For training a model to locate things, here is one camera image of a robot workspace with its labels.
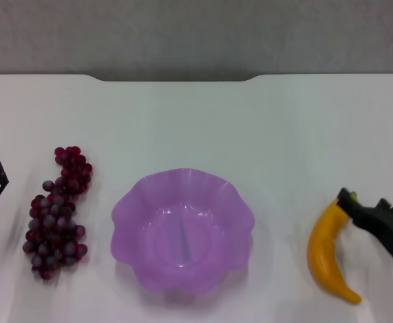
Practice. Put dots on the yellow banana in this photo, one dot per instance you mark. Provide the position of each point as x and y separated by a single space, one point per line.
322 249

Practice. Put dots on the grey felt partition panel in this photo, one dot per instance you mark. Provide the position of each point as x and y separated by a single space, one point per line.
196 33

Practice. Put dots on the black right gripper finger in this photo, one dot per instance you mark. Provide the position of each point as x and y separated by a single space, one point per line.
356 204
345 201

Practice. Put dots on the purple translucent scalloped bowl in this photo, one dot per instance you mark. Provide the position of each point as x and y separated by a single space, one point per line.
183 228

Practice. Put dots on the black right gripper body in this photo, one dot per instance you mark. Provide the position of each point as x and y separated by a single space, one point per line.
388 225

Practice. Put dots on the dark red grape bunch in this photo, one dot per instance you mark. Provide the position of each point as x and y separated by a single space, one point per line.
52 222

